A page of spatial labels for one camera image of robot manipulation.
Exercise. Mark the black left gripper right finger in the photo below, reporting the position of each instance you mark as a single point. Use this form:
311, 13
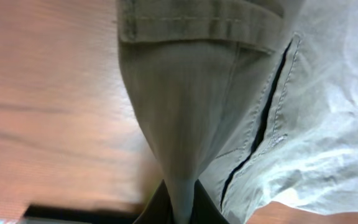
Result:
204, 210

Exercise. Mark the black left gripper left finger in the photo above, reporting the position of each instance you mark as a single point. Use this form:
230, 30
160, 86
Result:
159, 208

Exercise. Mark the light khaki shorts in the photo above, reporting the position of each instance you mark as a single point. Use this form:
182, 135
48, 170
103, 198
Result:
258, 100

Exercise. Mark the black mounting rail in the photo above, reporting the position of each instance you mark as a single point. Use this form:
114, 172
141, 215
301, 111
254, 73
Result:
49, 215

